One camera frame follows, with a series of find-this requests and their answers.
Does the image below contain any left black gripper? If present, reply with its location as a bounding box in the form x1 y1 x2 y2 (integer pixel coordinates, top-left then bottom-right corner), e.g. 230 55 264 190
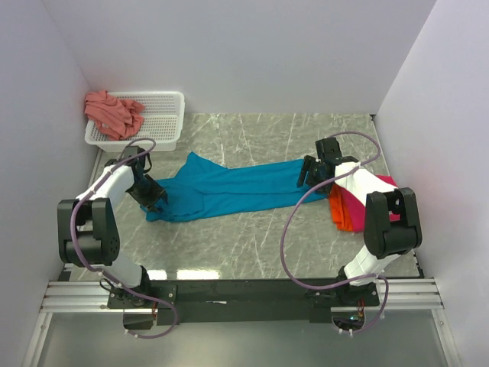
127 174 168 212

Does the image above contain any blue t shirt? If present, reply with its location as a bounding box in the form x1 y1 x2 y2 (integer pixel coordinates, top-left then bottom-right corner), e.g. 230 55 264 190
145 152 309 222

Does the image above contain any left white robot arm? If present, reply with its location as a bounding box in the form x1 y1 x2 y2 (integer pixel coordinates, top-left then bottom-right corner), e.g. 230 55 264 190
57 145 167 307

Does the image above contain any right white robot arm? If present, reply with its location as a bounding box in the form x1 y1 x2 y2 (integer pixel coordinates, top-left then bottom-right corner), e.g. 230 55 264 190
297 137 423 305

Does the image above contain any orange folded t shirt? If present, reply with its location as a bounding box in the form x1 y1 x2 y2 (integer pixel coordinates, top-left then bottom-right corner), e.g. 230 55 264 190
328 184 353 232

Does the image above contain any white plastic basket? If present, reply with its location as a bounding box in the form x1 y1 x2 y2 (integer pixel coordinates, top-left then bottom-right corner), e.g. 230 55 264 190
85 91 185 152

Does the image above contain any pink folded t shirt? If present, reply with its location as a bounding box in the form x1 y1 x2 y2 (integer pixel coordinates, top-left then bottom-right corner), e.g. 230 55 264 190
340 175 400 233

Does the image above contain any salmon crumpled t shirt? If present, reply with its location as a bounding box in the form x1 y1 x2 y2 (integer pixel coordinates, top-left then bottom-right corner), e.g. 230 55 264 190
84 90 145 141

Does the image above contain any black base beam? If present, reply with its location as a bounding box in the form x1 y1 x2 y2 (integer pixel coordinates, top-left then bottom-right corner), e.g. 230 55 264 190
108 279 380 326

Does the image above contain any aluminium rail frame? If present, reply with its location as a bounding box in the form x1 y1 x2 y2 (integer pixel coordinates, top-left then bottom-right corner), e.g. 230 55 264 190
40 278 444 313

